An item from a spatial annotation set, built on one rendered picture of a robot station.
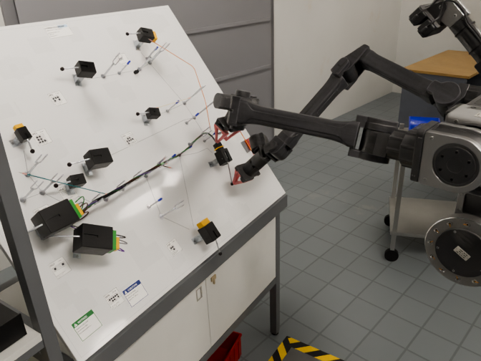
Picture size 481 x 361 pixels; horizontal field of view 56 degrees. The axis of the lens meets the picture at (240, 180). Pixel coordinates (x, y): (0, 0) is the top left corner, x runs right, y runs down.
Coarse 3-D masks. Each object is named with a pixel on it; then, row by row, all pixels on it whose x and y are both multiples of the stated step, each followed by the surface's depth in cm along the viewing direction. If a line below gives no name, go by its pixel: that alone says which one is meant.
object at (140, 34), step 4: (140, 28) 176; (144, 28) 177; (128, 32) 174; (136, 32) 176; (140, 32) 176; (144, 32) 176; (148, 32) 178; (152, 32) 180; (140, 36) 177; (144, 36) 176; (148, 36) 177; (152, 36) 179; (132, 40) 183; (136, 40) 182; (140, 40) 178; (144, 40) 178; (148, 40) 179; (152, 40) 180; (136, 44) 182; (140, 44) 182; (136, 48) 183
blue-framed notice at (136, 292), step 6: (138, 282) 143; (126, 288) 140; (132, 288) 141; (138, 288) 143; (144, 288) 144; (126, 294) 139; (132, 294) 140; (138, 294) 142; (144, 294) 143; (132, 300) 140; (138, 300) 141; (132, 306) 139
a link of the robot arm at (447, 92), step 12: (360, 48) 160; (360, 60) 159; (372, 60) 157; (384, 60) 154; (348, 72) 161; (360, 72) 164; (384, 72) 153; (396, 72) 150; (408, 72) 148; (396, 84) 152; (408, 84) 146; (420, 84) 144; (432, 84) 139; (444, 84) 136; (456, 84) 135; (420, 96) 145; (432, 96) 142; (444, 96) 135; (456, 96) 133
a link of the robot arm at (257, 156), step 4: (256, 148) 170; (260, 148) 168; (256, 152) 172; (260, 152) 168; (264, 152) 168; (252, 156) 171; (256, 156) 168; (260, 156) 166; (264, 156) 167; (252, 160) 169; (256, 160) 168; (260, 160) 167; (264, 160) 166; (268, 160) 168; (256, 164) 168; (260, 164) 168; (264, 164) 168
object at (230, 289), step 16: (272, 224) 213; (256, 240) 202; (272, 240) 216; (240, 256) 193; (256, 256) 206; (272, 256) 220; (224, 272) 184; (240, 272) 196; (256, 272) 209; (272, 272) 224; (208, 288) 176; (224, 288) 187; (240, 288) 199; (256, 288) 213; (208, 304) 179; (224, 304) 190; (240, 304) 203; (224, 320) 193
